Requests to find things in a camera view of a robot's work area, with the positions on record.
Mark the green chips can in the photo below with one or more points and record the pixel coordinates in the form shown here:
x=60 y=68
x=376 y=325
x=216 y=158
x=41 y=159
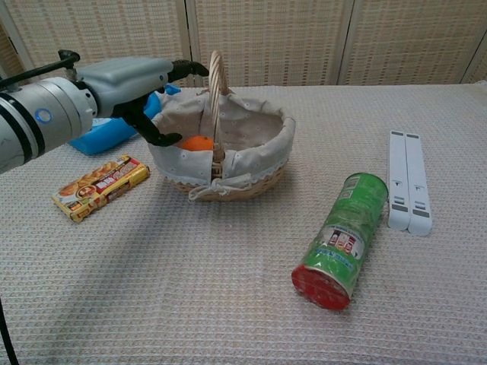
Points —
x=342 y=239

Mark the fabric-lined wicker basket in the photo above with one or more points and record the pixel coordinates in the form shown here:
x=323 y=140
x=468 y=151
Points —
x=224 y=152

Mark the blue detergent bottle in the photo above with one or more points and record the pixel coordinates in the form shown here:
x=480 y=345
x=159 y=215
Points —
x=121 y=123

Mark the orange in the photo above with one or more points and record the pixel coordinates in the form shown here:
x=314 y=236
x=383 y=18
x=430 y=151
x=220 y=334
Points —
x=197 y=143

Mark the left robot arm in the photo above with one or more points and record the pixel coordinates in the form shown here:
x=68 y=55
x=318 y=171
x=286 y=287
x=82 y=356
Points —
x=40 y=116

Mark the yellow snack box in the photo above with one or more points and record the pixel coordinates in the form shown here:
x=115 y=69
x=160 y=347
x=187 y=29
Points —
x=100 y=187

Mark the bamboo folding screen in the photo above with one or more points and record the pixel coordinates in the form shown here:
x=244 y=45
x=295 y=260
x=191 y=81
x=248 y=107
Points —
x=243 y=42

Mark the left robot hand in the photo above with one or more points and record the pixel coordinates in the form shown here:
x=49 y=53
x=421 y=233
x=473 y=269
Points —
x=131 y=89

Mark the beige woven tablecloth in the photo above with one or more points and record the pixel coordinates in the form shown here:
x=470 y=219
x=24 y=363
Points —
x=243 y=228

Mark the white folding stand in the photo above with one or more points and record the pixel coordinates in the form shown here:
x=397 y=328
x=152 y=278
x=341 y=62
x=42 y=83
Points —
x=409 y=182

